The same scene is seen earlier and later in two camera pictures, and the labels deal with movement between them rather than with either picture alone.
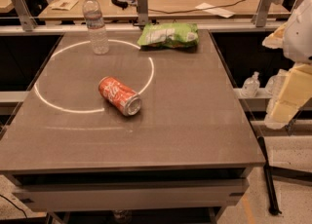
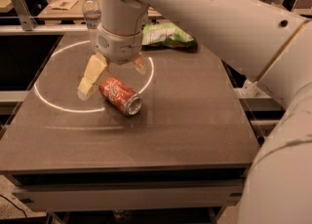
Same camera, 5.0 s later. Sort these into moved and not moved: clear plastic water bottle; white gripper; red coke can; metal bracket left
Moved: white gripper
Not moved: metal bracket left; red coke can; clear plastic water bottle
